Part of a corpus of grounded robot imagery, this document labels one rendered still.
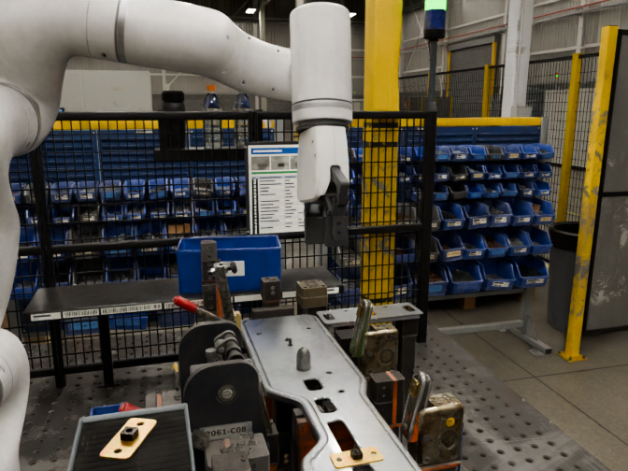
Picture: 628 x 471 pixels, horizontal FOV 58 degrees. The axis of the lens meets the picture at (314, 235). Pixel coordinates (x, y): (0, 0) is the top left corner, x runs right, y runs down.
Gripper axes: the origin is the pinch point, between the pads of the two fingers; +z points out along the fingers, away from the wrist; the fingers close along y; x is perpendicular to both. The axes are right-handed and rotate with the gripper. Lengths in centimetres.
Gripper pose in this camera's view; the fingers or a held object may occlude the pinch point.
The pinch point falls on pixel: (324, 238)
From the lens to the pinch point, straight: 78.8
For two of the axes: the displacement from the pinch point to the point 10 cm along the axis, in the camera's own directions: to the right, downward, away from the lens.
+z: 0.2, 10.0, 0.3
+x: 9.5, -0.3, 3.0
